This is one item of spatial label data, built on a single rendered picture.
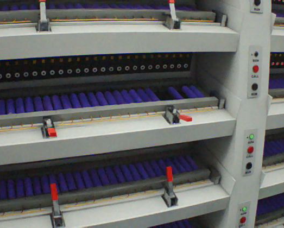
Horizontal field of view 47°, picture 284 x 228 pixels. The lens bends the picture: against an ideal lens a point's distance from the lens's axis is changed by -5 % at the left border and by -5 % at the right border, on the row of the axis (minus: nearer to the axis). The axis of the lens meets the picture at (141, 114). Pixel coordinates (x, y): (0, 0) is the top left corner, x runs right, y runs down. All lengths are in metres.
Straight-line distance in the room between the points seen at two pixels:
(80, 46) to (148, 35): 0.14
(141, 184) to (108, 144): 0.17
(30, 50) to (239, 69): 0.46
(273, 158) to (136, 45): 0.56
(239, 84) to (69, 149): 0.41
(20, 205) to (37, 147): 0.17
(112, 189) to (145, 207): 0.09
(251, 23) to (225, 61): 0.11
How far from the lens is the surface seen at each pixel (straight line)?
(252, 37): 0.82
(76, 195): 0.79
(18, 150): 0.67
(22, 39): 0.64
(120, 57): 0.83
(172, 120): 0.75
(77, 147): 0.68
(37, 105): 0.75
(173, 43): 0.72
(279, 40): 0.89
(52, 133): 0.60
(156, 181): 0.84
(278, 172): 1.03
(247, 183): 0.91
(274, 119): 0.91
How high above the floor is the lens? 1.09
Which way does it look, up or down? 13 degrees down
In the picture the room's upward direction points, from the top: straight up
